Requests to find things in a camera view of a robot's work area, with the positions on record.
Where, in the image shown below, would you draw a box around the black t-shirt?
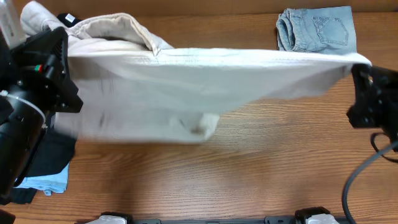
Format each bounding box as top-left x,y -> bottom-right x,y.
0,12 -> 82,205

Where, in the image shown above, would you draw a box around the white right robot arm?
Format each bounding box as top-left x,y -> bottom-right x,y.
346,64 -> 397,142

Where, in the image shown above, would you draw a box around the folded blue denim shorts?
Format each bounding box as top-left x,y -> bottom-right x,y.
276,6 -> 357,55

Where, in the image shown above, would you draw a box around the beige cotton shorts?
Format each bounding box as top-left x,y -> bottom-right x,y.
20,1 -> 373,144

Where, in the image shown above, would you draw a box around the light blue garment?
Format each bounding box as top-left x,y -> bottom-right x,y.
17,164 -> 70,196

